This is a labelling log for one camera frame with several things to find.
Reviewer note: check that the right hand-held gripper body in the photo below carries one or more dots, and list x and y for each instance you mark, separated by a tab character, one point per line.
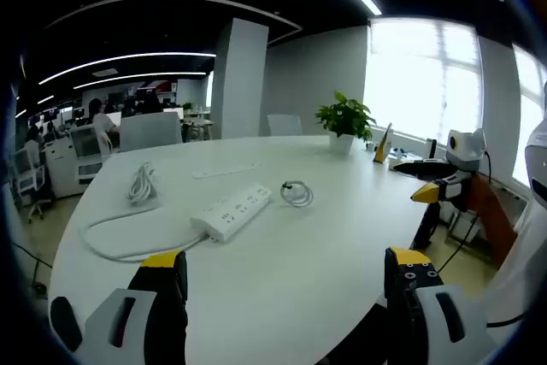
468	147

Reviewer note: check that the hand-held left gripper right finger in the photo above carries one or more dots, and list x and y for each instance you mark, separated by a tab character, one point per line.
410	309

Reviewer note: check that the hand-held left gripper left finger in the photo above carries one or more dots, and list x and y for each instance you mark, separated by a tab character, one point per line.
158	318

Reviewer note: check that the white power strip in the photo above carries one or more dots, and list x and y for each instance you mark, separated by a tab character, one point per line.
231	213

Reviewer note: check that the white charger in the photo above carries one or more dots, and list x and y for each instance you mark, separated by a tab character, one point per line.
288	186

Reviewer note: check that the white desk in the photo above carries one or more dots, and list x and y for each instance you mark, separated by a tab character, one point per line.
299	275

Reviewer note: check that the flat built-in socket strip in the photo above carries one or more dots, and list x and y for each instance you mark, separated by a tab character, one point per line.
226	169

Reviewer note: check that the curved ceiling light strip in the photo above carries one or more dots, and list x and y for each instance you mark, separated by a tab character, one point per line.
128	59

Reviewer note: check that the yellow standing card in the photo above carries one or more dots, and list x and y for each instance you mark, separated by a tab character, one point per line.
383	147

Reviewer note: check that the white worn chest device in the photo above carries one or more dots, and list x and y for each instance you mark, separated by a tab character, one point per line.
537	155

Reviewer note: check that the narrow bright window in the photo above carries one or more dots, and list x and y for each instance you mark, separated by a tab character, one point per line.
530	113

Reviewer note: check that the large bright window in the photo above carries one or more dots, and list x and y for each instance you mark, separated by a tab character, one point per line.
419	78

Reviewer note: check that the white plant pot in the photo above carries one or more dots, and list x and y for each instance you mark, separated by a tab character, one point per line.
341	143

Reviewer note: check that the green leafy plant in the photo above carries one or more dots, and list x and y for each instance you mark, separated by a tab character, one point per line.
344	117

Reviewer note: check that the person's white shirt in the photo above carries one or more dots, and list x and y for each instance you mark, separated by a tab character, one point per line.
525	254

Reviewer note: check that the white cabinet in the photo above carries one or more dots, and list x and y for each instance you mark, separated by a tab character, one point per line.
70	164

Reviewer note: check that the white office chair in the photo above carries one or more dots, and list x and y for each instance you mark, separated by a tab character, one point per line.
30	177

